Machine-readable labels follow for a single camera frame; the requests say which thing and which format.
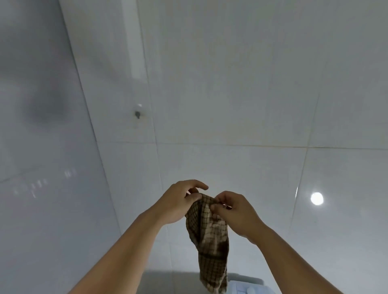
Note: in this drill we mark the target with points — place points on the brown checked cloth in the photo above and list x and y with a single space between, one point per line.
209 242

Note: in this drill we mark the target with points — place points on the white appliance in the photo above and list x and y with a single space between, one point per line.
246 287

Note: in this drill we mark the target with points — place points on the person's left hand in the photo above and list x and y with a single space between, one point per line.
175 202

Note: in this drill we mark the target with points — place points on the person's right thumb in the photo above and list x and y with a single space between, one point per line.
217 209

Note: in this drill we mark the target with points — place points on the person's left forearm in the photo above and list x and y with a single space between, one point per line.
121 254

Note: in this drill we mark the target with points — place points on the person's right forearm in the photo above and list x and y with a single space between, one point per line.
291 263

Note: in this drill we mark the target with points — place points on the person's left thumb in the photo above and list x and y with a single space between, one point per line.
194 198

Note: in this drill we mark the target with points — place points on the person's right hand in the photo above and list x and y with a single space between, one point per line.
241 215

